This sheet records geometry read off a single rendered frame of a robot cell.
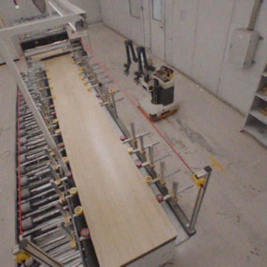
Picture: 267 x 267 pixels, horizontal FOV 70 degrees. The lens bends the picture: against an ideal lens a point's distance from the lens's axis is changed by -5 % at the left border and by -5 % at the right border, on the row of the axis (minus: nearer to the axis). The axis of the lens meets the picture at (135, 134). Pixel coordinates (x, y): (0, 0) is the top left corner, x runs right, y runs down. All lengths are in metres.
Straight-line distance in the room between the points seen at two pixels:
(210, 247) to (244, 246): 0.41
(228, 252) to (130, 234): 1.43
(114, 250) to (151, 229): 0.37
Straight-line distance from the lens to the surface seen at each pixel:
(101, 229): 2.03
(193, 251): 2.88
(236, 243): 3.04
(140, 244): 1.93
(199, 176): 1.31
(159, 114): 4.18
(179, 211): 2.27
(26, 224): 2.43
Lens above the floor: 2.75
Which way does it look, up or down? 43 degrees down
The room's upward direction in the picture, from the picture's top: 7 degrees counter-clockwise
